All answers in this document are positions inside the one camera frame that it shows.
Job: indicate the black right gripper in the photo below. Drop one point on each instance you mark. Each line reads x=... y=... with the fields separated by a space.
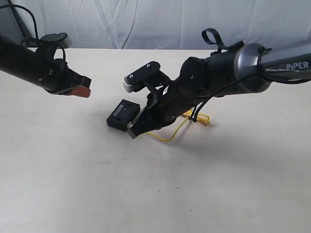
x=161 y=110

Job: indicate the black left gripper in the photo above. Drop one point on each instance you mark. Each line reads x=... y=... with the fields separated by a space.
x=58 y=79

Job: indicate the small black electronic box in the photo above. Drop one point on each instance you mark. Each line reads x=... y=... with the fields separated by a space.
x=125 y=112

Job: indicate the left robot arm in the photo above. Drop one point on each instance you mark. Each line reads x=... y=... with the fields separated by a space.
x=41 y=68

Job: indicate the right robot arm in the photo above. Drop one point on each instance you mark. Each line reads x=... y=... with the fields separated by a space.
x=231 y=70

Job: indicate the white backdrop curtain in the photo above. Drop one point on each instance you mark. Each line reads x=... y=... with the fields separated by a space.
x=169 y=24

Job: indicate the black stand pole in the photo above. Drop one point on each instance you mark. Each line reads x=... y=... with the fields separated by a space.
x=12 y=25

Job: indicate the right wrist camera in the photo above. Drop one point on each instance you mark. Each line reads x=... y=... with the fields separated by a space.
x=149 y=75

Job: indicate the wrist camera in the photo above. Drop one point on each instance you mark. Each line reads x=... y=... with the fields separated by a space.
x=149 y=75
x=62 y=39

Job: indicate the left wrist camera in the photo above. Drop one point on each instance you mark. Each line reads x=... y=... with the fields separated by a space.
x=62 y=39

